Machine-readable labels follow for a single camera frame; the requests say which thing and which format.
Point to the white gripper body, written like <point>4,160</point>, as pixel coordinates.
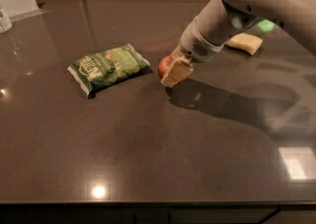
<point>194,45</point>

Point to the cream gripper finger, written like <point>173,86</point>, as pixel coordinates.
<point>179,70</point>

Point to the red apple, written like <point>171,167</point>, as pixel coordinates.
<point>163,65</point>

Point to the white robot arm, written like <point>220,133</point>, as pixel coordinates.
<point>221,20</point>

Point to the green jalapeno chip bag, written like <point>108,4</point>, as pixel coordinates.
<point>102,69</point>

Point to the yellow sponge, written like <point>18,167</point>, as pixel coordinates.
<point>245,42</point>

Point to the white container with label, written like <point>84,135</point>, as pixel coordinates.
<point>5,23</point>

